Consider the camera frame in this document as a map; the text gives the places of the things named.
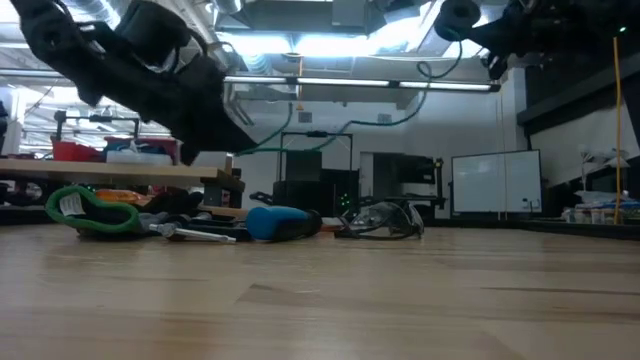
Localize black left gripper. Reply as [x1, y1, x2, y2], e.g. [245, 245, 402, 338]
[97, 0, 260, 167]

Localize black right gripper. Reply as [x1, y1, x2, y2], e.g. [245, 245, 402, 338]
[467, 0, 569, 82]

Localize black cord spool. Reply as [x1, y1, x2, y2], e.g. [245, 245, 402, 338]
[433, 0, 483, 43]

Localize clear safety glasses black frame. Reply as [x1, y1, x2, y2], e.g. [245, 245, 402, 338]
[333, 198, 426, 241]

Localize wooden background workbench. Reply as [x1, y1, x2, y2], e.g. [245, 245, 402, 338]
[0, 158, 246, 209]

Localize black C-clamp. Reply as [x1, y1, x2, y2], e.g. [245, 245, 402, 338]
[148, 210, 257, 245]

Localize black equipment rack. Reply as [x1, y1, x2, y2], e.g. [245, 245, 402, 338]
[272, 130, 361, 219]

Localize grey black work glove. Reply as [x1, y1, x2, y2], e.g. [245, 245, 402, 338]
[43, 183, 204, 240]

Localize red plastic tub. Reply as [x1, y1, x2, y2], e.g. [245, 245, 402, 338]
[51, 139, 104, 163]

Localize white whiteboard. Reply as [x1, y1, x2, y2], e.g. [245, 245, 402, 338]
[450, 148, 544, 216]

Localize long ceiling light fixture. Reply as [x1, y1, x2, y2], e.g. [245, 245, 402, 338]
[0, 68, 501, 95]

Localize blue-handled screwdriver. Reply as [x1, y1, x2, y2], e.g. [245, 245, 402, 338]
[244, 205, 325, 244]

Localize black background gantry frame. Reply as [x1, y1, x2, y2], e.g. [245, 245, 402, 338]
[53, 109, 142, 142]

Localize yellow extension cable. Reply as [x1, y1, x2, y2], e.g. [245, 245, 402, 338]
[612, 35, 625, 225]

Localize black workstation frame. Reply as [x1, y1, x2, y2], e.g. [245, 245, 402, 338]
[358, 151, 447, 219]

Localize black aluminium table frame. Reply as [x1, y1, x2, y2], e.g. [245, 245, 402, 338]
[0, 203, 640, 242]

